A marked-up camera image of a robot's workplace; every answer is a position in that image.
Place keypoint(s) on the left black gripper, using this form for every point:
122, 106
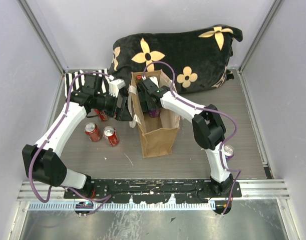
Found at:
122, 114

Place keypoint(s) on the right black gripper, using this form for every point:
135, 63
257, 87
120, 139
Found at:
143, 98

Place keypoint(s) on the purple grape can back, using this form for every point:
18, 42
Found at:
154, 113

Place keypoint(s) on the purple grape can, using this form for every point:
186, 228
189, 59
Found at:
154, 113
228, 151

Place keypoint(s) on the brown jute canvas bag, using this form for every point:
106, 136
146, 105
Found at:
157, 135

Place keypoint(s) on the purple grape can front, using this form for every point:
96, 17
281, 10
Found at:
228, 151

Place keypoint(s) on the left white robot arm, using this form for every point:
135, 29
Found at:
87, 91

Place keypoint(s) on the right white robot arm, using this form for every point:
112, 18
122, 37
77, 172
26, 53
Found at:
207, 124

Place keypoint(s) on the red cola can back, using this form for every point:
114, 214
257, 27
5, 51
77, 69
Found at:
101, 115

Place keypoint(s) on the red cola can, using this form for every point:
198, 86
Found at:
92, 131
101, 115
110, 134

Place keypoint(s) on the red cola can right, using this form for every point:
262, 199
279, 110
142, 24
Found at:
110, 134

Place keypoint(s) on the red cola can left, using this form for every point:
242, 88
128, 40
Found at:
92, 131

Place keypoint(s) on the black flower-pattern pillow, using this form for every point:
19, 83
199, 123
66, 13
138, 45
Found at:
198, 60

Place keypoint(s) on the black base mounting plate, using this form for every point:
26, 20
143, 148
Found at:
155, 191

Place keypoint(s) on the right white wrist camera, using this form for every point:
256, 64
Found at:
151, 81

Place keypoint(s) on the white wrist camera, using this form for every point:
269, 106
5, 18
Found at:
115, 86
151, 81

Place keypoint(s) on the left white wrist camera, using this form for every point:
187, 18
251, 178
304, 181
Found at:
115, 86

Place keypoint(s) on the aluminium rail frame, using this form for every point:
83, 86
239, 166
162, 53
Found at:
63, 199

